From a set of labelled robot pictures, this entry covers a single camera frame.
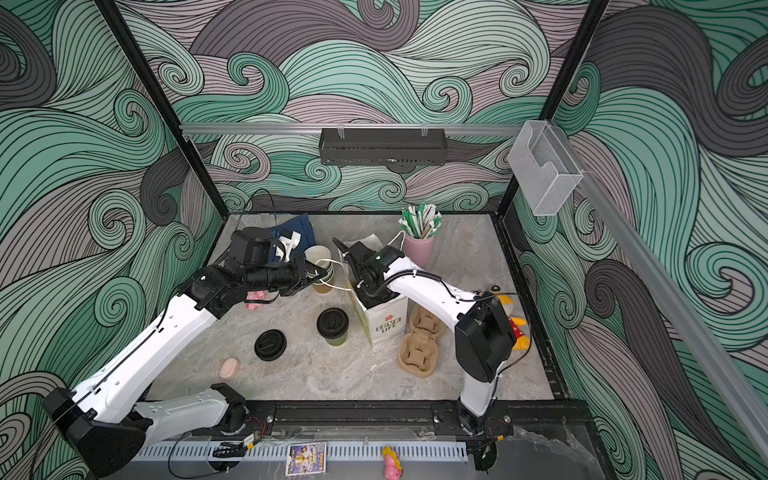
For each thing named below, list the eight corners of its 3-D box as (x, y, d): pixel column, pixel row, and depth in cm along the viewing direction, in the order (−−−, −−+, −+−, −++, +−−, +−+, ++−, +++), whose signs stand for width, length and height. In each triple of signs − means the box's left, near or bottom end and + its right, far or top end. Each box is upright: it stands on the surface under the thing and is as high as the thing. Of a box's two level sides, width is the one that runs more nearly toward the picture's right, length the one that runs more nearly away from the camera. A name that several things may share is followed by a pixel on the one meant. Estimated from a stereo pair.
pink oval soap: (221, 380, 81) (217, 377, 79) (228, 360, 85) (224, 357, 82) (237, 380, 81) (233, 377, 79) (243, 360, 85) (239, 357, 82)
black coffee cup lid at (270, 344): (253, 360, 85) (250, 357, 83) (260, 332, 90) (258, 329, 88) (283, 360, 85) (280, 357, 83) (288, 332, 90) (286, 329, 88)
